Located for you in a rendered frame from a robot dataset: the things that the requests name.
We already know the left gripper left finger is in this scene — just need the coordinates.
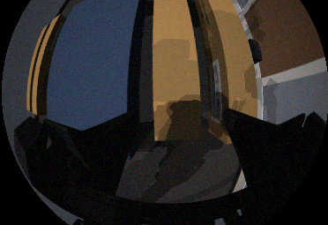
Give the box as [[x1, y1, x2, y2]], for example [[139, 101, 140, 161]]
[[43, 109, 139, 195]]

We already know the brown cardboard carton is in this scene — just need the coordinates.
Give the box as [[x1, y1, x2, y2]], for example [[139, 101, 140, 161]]
[[195, 0, 257, 144], [153, 0, 201, 140], [26, 24, 50, 112], [32, 14, 66, 116]]

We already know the blue rectangular platform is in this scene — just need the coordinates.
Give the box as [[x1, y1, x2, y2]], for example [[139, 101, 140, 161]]
[[47, 0, 146, 131]]

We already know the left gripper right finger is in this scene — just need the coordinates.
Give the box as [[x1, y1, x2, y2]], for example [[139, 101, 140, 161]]
[[223, 108, 305, 187]]

